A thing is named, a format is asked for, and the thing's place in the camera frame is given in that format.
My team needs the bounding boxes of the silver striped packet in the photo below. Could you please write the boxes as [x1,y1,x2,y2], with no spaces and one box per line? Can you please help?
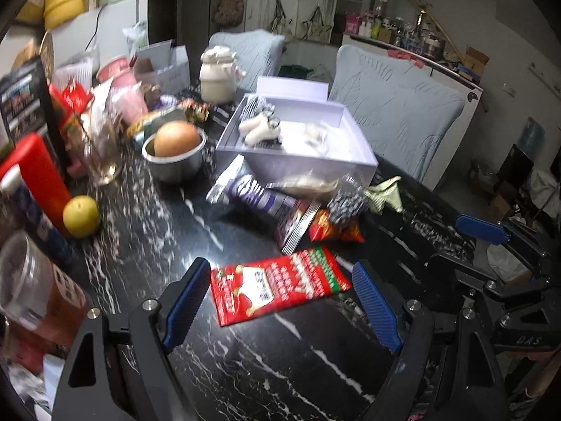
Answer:
[274,199,323,255]

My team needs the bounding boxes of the white plush toy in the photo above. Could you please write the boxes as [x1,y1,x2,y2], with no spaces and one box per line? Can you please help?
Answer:
[238,96,283,146]

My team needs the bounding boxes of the pink cup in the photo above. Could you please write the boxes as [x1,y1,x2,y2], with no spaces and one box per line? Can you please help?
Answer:
[95,55,150,126]

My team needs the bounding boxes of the white carton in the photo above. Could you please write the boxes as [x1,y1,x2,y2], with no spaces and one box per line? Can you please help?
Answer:
[134,39,191,93]

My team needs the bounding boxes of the pale green packet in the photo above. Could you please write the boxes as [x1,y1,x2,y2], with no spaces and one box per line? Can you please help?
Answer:
[366,176,404,215]

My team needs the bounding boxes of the blue water bottle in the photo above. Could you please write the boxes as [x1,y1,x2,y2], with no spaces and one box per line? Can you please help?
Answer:
[517,118,546,154]

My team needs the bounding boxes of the yellow pot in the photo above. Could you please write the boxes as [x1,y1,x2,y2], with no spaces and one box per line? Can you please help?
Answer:
[44,0,114,29]

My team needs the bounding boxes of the orange apple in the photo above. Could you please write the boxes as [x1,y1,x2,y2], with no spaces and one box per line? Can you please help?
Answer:
[153,121,202,158]

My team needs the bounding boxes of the black packet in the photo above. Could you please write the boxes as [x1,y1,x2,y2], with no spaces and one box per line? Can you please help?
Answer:
[0,57,66,172]

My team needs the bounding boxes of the row of bottles and jars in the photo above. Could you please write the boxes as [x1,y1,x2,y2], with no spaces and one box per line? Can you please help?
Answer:
[346,9,443,53]

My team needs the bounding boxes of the white cardboard box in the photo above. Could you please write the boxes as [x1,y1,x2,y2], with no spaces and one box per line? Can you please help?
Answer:
[215,76,380,185]

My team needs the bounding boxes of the purple and white packet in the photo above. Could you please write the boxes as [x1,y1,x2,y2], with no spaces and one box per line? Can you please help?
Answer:
[206,155,307,224]

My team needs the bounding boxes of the black and white checkered scrunchie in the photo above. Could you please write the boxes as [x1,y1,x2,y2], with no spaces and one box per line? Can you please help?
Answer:
[326,175,369,226]

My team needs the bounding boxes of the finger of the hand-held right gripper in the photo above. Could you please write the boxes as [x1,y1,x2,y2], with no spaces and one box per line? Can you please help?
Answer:
[432,253,552,300]
[455,214,561,273]

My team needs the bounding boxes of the large grey covered chair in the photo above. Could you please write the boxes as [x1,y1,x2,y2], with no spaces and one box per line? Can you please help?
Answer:
[329,45,465,185]

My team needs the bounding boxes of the cream ceramic jar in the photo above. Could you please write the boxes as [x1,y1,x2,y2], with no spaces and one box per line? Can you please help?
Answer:
[199,45,246,103]

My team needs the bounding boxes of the metal bowl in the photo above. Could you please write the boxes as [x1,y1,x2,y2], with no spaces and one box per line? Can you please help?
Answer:
[141,129,208,183]

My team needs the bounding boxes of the small clear bag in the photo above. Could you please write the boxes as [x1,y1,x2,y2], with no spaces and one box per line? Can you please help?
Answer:
[304,123,329,147]

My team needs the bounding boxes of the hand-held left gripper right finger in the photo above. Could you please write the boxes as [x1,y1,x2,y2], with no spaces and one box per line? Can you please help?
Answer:
[352,260,511,421]

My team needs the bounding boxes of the clear plastic bag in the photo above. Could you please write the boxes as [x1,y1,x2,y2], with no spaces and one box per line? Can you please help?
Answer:
[267,174,340,198]

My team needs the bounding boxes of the orange-red snack packet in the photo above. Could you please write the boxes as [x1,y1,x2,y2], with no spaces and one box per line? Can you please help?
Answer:
[309,208,365,244]

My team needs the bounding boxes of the gold wrapped snack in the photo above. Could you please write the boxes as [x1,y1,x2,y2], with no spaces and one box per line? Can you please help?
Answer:
[177,99,210,123]

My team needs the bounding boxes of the glass goblet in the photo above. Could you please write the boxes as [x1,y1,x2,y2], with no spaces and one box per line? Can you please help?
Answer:
[83,114,123,187]

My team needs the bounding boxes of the small grey covered chair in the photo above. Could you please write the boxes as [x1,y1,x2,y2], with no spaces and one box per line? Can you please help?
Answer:
[208,29,286,93]

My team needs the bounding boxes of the red snack packet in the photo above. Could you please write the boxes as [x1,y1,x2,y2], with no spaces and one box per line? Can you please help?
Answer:
[210,247,352,327]

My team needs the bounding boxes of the small red packet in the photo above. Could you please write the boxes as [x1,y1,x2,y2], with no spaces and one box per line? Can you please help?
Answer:
[48,81,95,115]

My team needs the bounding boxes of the brown handbag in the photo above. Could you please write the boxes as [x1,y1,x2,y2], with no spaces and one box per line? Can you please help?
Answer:
[213,0,244,27]

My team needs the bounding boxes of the red plastic bottle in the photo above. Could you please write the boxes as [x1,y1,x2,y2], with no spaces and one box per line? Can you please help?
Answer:
[0,134,73,238]

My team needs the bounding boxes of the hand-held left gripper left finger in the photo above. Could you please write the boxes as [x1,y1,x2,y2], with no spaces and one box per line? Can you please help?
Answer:
[50,256,213,421]

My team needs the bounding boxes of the crumpled plastic bag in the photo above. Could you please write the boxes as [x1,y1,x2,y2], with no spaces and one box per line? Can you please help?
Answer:
[122,21,150,55]

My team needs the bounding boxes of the yellow lemon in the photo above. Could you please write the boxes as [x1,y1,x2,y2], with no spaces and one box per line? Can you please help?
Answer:
[62,195,101,238]

